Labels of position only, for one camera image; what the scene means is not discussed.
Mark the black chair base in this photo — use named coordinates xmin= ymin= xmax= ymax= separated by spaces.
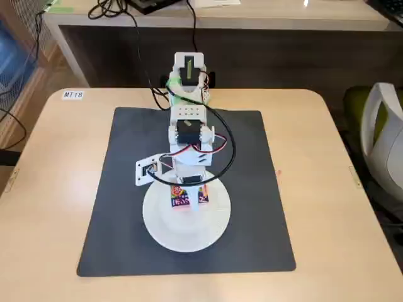
xmin=0 ymin=148 xmax=21 ymax=167

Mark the green chair cushion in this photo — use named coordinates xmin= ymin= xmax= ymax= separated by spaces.
xmin=342 ymin=86 xmax=390 ymax=133

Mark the white paper sheet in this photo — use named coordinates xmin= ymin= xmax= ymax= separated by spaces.
xmin=190 ymin=0 xmax=242 ymax=8

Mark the metal table hinge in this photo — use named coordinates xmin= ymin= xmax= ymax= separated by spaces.
xmin=348 ymin=165 xmax=362 ymax=189
xmin=9 ymin=169 xmax=20 ymax=192

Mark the white round plate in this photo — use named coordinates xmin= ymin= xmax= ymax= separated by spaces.
xmin=142 ymin=166 xmax=232 ymax=254

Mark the thin black floor cable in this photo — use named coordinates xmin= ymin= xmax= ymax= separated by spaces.
xmin=0 ymin=106 xmax=26 ymax=149

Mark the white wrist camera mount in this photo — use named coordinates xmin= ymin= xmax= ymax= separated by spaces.
xmin=135 ymin=154 xmax=162 ymax=187

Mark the blue plastic container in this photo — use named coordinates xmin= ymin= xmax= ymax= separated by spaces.
xmin=0 ymin=15 xmax=39 ymax=89

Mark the green tape strip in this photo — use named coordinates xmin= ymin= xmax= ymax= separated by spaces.
xmin=47 ymin=5 xmax=76 ymax=14

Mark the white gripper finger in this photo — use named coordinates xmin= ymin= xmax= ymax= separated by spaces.
xmin=188 ymin=185 xmax=201 ymax=213

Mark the orange snack box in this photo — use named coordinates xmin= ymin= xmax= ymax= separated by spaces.
xmin=170 ymin=184 xmax=210 ymax=211

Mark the tangled black cable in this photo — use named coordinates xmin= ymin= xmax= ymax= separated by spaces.
xmin=88 ymin=0 xmax=171 ymax=111

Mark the black power cable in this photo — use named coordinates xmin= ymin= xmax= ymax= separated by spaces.
xmin=186 ymin=0 xmax=198 ymax=53

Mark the light wooden bench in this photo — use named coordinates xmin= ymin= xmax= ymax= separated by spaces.
xmin=42 ymin=0 xmax=403 ymax=88

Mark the white plastic chair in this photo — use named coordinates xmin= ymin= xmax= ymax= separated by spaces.
xmin=360 ymin=82 xmax=403 ymax=202

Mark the black camera cable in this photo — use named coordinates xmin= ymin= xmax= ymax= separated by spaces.
xmin=145 ymin=84 xmax=237 ymax=187

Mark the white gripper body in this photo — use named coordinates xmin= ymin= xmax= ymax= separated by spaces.
xmin=171 ymin=143 xmax=213 ymax=189

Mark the black laptop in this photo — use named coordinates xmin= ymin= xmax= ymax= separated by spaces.
xmin=129 ymin=0 xmax=183 ymax=16

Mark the dark grey mat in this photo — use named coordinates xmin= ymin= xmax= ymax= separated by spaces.
xmin=76 ymin=106 xmax=297 ymax=278

